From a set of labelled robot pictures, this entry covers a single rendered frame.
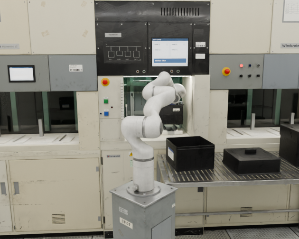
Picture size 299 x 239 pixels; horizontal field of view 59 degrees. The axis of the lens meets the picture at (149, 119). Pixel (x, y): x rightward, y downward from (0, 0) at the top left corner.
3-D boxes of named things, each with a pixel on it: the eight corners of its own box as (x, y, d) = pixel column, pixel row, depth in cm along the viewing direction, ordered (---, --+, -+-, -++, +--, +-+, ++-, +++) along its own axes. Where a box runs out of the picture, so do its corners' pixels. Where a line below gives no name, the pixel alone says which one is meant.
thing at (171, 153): (165, 159, 204) (165, 137, 202) (199, 156, 210) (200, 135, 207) (176, 172, 178) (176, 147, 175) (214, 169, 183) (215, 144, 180)
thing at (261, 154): (238, 176, 170) (239, 156, 168) (221, 160, 199) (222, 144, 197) (281, 173, 173) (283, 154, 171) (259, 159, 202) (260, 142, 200)
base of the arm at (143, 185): (144, 200, 139) (144, 166, 136) (120, 189, 151) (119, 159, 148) (167, 188, 153) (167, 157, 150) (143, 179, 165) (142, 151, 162)
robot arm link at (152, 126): (132, 141, 146) (161, 143, 141) (128, 123, 139) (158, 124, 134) (155, 97, 185) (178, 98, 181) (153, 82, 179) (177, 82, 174)
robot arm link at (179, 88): (176, 70, 197) (182, 87, 225) (158, 82, 198) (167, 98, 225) (183, 79, 193) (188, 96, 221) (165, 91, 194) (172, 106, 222)
